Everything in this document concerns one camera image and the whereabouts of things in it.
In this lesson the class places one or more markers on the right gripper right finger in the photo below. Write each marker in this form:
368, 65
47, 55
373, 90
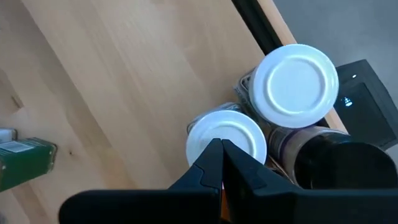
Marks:
311, 207

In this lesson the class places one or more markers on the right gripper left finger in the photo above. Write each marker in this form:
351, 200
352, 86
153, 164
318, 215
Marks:
155, 205

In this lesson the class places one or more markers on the black-lid yellow spice jar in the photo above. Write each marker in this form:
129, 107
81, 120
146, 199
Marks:
326, 155

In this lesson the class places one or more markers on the green-lid oregano jar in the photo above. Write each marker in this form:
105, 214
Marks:
25, 161

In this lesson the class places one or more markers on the black device with lights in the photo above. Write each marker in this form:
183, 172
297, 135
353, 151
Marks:
363, 102

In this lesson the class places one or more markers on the wooden shelf black frame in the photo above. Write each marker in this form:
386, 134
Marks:
140, 77

